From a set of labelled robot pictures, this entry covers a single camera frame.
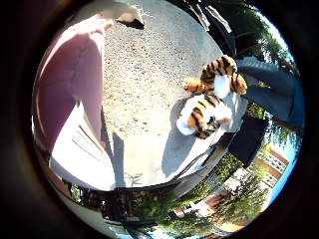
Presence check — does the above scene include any pink axolotl plush toy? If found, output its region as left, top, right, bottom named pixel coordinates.
left=32, top=18, right=115, bottom=154

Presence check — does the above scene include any thin black cable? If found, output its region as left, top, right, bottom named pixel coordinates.
left=174, top=144, right=221, bottom=181

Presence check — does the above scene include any person in blue jeans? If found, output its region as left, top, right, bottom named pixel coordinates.
left=234, top=55, right=306, bottom=131

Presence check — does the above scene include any red brick building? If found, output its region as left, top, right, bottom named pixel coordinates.
left=175, top=148, right=291, bottom=233

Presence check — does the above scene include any striped tiger plush toy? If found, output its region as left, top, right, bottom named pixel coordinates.
left=175, top=54, right=249, bottom=140

